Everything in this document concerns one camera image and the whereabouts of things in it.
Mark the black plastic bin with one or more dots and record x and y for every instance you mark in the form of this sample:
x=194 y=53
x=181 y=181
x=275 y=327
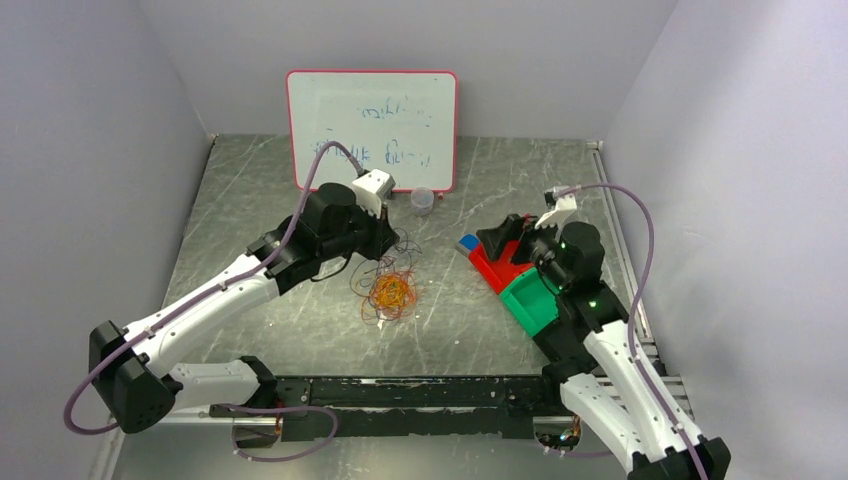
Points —
x=563 y=338

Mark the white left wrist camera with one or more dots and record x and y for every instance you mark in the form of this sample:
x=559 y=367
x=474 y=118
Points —
x=372 y=189

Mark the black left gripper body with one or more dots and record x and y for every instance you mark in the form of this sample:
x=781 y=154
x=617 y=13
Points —
x=364 y=235

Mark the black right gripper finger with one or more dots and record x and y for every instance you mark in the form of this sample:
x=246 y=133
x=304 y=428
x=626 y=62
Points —
x=514 y=251
x=512 y=226

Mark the clear plastic cup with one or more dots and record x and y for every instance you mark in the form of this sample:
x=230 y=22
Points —
x=422 y=201

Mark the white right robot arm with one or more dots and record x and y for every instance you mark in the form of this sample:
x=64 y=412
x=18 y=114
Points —
x=623 y=399

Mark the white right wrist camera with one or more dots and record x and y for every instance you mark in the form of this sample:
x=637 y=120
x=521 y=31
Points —
x=562 y=204

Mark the red plastic bin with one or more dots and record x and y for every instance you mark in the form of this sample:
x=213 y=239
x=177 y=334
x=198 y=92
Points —
x=497 y=274

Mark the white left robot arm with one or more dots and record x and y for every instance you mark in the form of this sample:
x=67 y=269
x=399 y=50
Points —
x=139 y=372

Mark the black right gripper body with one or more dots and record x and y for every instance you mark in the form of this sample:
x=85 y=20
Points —
x=543 y=256

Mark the pink framed whiteboard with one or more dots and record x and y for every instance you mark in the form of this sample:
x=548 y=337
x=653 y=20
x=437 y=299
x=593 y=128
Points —
x=403 y=122

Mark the blue grey block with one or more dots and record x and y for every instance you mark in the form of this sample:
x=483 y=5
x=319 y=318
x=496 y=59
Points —
x=467 y=244

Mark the green plastic bin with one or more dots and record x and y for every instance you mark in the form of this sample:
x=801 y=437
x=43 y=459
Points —
x=529 y=298

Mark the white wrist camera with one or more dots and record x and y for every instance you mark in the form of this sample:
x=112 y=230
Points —
x=562 y=204
x=372 y=189

